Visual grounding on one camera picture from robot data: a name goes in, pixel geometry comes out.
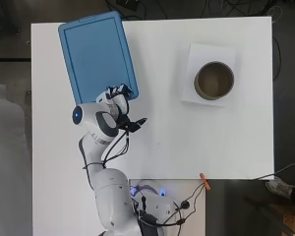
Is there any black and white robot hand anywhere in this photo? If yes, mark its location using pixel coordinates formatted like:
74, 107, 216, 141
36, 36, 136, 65
95, 83, 134, 124

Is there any blue plastic box lid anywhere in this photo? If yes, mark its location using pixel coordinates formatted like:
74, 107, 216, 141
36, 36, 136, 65
57, 10, 140, 106

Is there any brown round tub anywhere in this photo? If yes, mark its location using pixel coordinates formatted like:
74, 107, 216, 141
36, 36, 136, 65
193, 61, 236, 101

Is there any white flat box stand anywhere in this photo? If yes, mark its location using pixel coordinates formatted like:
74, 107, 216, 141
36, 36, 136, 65
181, 42, 238, 108

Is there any orange clamp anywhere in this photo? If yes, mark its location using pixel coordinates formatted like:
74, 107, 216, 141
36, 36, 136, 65
199, 172, 211, 192

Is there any white hanging sheet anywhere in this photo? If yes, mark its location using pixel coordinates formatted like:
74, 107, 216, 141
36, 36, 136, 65
0, 83, 33, 236

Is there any person's shoe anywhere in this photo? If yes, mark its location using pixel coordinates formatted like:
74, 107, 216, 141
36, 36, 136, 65
265, 176, 295, 200

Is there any wooden crate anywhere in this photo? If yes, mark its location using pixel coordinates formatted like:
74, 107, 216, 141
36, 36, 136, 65
272, 204, 295, 236

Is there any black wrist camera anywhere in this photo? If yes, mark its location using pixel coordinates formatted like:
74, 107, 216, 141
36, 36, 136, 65
120, 117, 148, 134

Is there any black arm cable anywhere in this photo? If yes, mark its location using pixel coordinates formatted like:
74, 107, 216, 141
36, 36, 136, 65
83, 129, 131, 170

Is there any grey floor cable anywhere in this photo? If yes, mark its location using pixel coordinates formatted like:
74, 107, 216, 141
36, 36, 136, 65
251, 161, 295, 182

